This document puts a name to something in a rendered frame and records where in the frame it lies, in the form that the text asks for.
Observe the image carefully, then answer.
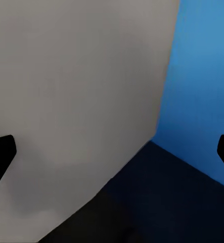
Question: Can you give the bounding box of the monitor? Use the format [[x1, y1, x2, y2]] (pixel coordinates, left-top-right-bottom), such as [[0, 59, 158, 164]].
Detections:
[[0, 0, 180, 243]]

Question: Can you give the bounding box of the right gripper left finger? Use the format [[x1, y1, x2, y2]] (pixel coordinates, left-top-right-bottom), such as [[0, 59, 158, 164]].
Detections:
[[0, 135, 17, 180]]

